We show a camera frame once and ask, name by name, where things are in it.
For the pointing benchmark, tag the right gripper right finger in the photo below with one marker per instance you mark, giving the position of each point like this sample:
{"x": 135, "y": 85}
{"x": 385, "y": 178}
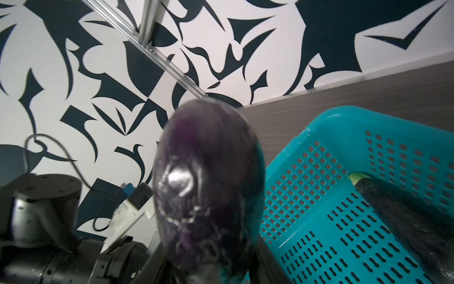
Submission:
{"x": 266, "y": 269}

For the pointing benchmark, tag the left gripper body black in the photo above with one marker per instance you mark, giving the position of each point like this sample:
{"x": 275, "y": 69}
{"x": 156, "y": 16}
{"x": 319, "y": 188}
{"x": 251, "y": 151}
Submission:
{"x": 119, "y": 264}

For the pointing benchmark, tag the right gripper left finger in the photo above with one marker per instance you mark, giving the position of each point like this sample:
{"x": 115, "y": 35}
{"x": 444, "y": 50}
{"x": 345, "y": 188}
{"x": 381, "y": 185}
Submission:
{"x": 155, "y": 269}

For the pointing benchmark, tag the teal plastic basket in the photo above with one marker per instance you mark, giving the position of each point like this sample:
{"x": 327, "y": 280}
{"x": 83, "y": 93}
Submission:
{"x": 319, "y": 227}

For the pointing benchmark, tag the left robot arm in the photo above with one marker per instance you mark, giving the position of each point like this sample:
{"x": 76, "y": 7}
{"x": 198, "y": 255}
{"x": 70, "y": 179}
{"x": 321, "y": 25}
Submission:
{"x": 38, "y": 245}

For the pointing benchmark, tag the aluminium frame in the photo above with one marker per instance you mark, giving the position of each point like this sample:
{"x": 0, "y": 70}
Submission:
{"x": 136, "y": 20}

